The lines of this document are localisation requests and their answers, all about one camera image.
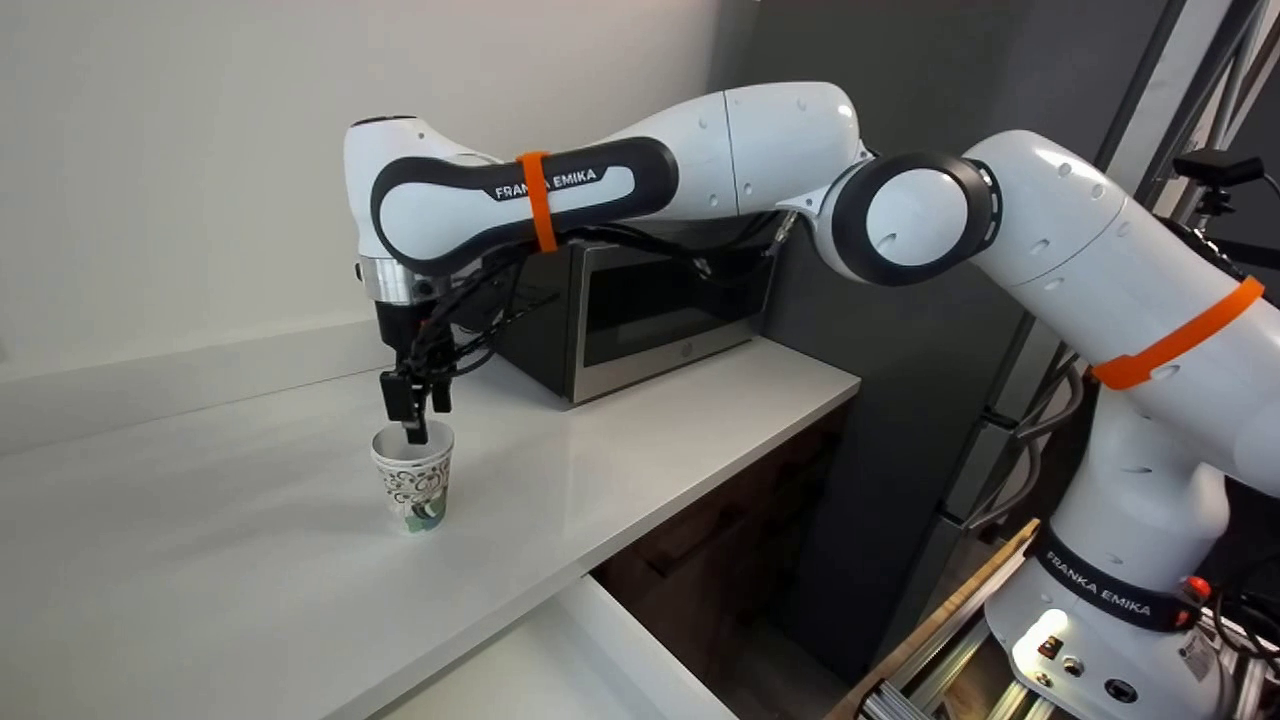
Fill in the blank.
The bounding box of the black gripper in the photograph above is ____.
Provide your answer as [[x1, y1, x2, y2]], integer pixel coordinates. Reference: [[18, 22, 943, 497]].
[[373, 297, 464, 449]]

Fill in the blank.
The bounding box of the white paper cup green print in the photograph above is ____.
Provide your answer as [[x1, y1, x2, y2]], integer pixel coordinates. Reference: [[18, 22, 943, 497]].
[[367, 421, 460, 536]]

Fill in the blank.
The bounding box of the stainless steel microwave oven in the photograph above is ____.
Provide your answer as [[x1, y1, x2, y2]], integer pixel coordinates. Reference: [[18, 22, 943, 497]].
[[491, 216, 793, 410]]

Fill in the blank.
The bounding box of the dark brown wooden cabinet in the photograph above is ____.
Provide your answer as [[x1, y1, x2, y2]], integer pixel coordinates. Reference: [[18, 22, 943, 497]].
[[591, 398, 861, 683]]

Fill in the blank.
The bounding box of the dark grey refrigerator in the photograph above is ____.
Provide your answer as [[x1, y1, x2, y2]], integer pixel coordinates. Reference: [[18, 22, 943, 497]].
[[713, 0, 1192, 683]]

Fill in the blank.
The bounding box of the light wooden board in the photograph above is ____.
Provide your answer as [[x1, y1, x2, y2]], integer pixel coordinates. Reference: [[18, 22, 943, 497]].
[[825, 517, 1047, 720]]

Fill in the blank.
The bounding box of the short orange strap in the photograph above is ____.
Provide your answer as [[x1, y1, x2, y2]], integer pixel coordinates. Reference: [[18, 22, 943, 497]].
[[516, 149, 565, 258]]

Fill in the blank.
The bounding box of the black braided cable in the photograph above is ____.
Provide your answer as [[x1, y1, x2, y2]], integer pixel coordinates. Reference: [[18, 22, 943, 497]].
[[405, 214, 806, 391]]

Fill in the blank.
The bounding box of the black cable bundle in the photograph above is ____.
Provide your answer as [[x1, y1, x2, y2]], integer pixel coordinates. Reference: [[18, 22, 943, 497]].
[[948, 338, 1099, 541]]

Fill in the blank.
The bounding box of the aluminium cart frame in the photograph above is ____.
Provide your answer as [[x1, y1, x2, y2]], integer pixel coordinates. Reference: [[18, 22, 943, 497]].
[[866, 620, 1074, 720]]

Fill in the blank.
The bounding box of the long orange strap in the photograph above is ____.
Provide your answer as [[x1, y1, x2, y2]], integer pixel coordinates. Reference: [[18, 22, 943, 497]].
[[1083, 274, 1271, 398]]

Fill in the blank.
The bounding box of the grey metal frame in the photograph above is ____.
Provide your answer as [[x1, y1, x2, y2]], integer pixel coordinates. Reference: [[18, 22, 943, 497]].
[[1099, 0, 1280, 226]]

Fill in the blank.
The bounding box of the black camera on stand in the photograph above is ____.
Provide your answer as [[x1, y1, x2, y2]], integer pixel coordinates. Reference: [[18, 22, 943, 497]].
[[1168, 149, 1267, 226]]

